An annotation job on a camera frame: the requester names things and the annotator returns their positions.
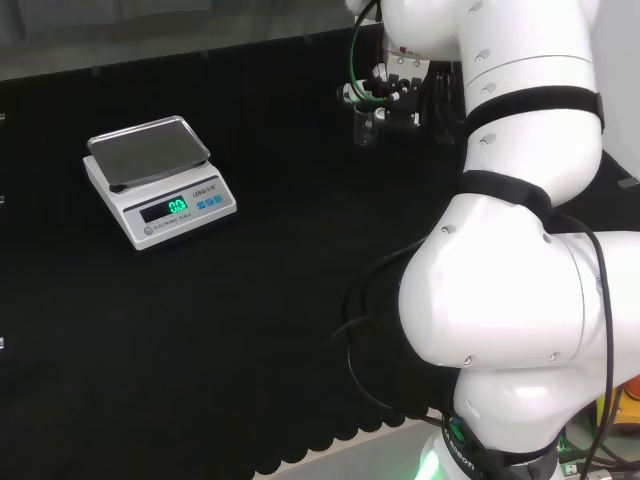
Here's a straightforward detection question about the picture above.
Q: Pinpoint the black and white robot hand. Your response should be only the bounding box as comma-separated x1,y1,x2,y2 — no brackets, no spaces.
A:
337,47,469,147

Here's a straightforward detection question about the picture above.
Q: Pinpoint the small clear glass beaker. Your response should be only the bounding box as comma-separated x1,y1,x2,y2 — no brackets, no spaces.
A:
352,102,379,148

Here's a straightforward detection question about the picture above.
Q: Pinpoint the white electronic balance steel pan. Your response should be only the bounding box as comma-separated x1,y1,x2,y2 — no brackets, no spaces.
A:
82,115,238,252

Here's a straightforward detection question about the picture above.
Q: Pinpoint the black bench cloth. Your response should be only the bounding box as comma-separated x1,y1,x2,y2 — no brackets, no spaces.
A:
0,24,640,476

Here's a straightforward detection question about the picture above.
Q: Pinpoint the yellow stop button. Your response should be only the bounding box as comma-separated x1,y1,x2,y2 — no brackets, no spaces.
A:
606,374,640,432

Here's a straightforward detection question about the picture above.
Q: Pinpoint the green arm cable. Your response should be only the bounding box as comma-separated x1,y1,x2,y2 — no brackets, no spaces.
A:
349,0,389,109

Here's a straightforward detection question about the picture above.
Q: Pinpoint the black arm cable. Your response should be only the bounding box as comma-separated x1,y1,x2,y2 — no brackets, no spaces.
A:
329,213,617,480

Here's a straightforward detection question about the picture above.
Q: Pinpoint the pale metal base plate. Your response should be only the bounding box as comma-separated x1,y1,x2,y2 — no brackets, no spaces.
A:
257,417,447,480

